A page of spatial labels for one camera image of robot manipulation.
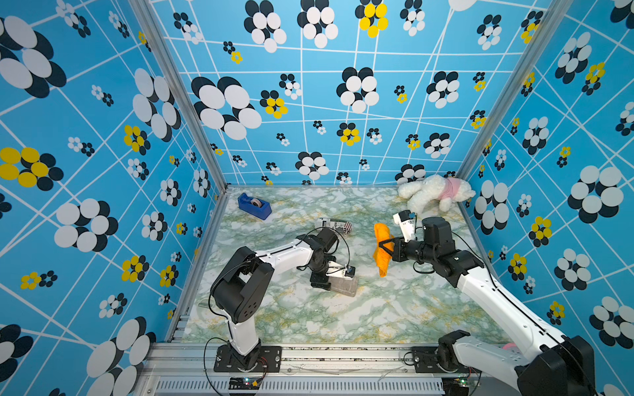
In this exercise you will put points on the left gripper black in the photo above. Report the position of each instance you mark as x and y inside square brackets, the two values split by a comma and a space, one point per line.
[321, 281]

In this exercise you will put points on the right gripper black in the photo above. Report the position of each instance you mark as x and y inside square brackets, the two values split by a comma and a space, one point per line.
[398, 252]

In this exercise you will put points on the orange towel cloth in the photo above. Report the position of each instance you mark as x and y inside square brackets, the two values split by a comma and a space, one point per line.
[384, 248]

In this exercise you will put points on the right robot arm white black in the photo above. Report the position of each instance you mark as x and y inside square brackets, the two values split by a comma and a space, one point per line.
[544, 362]

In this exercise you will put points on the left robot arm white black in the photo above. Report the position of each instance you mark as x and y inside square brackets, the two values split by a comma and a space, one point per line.
[240, 288]

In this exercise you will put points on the newspaper print pouch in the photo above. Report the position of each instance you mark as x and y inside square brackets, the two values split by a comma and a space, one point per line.
[342, 226]

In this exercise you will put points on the white plush toy pink shirt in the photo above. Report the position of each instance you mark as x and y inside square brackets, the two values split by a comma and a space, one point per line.
[446, 191]

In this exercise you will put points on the blue tape dispenser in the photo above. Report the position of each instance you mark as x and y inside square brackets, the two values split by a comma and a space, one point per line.
[254, 206]

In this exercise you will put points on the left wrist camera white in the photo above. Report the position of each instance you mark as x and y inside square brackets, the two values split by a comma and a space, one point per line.
[341, 272]

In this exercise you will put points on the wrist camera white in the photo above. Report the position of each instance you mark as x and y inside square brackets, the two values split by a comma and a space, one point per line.
[341, 272]
[406, 221]

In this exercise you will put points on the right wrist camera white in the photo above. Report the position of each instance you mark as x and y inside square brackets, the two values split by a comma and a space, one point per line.
[406, 221]

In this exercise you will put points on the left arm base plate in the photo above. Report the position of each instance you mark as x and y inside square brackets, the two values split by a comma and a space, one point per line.
[261, 359]

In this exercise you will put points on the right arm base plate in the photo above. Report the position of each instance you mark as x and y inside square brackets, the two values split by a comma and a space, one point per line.
[438, 360]

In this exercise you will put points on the aluminium frame rail front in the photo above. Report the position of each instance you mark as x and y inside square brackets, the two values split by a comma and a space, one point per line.
[196, 369]

